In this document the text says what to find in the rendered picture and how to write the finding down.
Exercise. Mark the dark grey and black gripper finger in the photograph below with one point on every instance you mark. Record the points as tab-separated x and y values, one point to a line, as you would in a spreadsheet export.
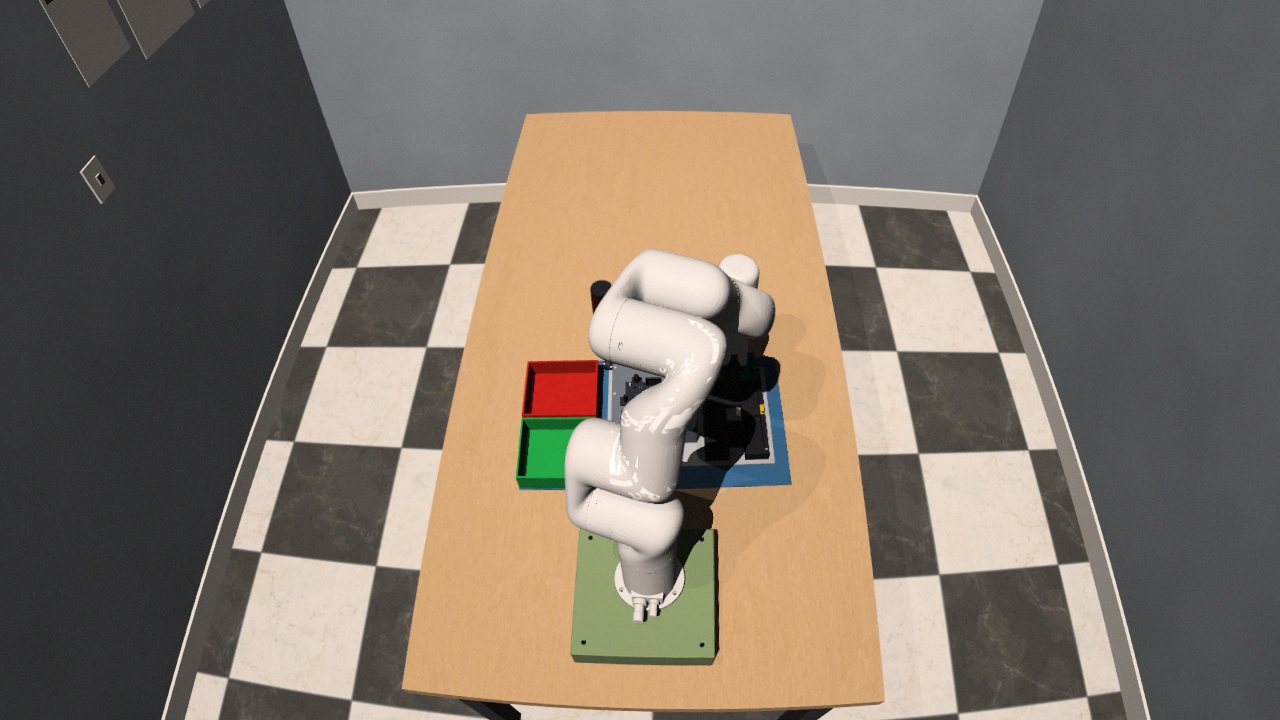
733	374

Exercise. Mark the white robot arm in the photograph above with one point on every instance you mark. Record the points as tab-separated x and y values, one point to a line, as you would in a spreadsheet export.
641	459

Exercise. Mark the green open-top bin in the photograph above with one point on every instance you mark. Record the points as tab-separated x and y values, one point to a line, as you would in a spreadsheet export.
541	452

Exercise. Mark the red bin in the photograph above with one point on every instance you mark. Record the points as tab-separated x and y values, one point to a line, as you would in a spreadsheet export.
564	388

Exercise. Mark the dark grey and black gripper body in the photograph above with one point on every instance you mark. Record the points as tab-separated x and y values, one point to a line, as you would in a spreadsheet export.
736	344

